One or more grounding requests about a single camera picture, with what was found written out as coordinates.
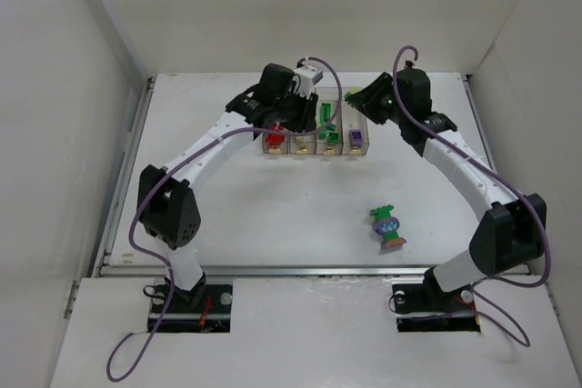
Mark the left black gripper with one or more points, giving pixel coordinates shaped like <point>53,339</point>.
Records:
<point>299,112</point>

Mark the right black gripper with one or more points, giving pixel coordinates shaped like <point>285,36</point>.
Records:
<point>368,97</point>

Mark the red lego brick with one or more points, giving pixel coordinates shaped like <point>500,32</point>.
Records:
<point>276,137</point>

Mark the green 2x4 lego brick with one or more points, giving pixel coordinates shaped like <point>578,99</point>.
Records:
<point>324,113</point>

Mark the dark green lego cluster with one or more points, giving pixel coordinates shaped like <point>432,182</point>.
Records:
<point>330,135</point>

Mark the purple green flower lego figure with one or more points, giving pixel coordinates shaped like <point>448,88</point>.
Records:
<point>386,225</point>

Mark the yellow green lego stack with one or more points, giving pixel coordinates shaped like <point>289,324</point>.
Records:
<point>352,91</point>

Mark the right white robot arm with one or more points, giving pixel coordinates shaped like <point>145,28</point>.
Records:
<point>511,226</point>

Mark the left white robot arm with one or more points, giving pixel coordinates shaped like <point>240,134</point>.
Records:
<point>168,206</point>

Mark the clear bin for purple legos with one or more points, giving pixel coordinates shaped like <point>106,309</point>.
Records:
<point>351,119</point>

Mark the clear bin for red legos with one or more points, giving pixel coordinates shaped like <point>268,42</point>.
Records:
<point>282,149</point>

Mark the clear bin for light green legos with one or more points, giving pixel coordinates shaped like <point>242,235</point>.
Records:
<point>304,143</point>

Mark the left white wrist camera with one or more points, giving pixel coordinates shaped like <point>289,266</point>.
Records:
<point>305,78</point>

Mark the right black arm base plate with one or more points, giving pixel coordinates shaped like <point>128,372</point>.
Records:
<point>419,309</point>

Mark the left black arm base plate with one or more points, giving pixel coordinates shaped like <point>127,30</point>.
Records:
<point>212,314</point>

